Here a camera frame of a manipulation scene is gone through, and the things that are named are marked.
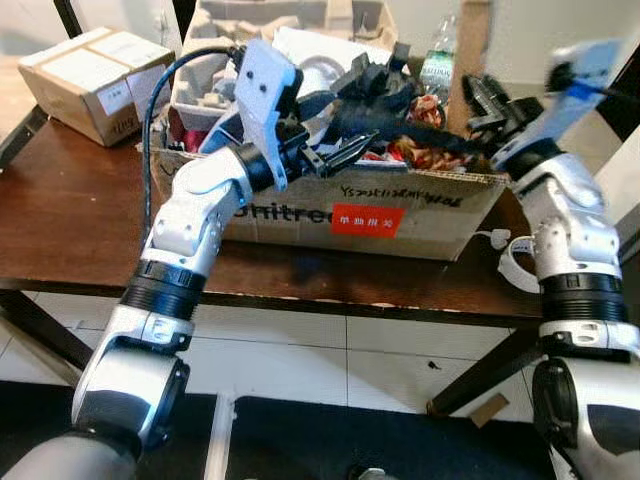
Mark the brown cardboard strip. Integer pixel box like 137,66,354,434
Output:
450,0,493,111

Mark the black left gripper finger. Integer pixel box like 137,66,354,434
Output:
308,155,366,179
318,138,381,161

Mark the black floor mat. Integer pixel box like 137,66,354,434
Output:
0,380,561,480

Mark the clear plastic water bottle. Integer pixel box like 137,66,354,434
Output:
418,12,459,101

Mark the white round moulded piece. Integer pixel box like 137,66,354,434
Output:
272,28,373,101

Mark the red white patterned wrapper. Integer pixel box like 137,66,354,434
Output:
385,95,471,171

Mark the black stand pole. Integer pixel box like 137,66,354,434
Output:
53,0,85,41

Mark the long black strap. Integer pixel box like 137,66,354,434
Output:
325,100,479,156

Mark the grey pulp box insert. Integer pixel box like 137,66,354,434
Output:
168,0,399,136

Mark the small cardboard scrap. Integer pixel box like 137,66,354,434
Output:
470,393,509,429

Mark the black crumpled plastic piece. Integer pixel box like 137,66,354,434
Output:
335,42,426,113

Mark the large open cardboard box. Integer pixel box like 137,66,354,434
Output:
148,95,513,264

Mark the white strap loop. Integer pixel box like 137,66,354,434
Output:
478,228,543,294

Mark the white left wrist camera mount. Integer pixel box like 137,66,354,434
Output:
232,38,303,193

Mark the closed labelled cardboard box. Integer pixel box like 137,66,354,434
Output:
18,27,177,148

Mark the dark brown wooden table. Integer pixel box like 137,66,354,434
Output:
0,110,561,416

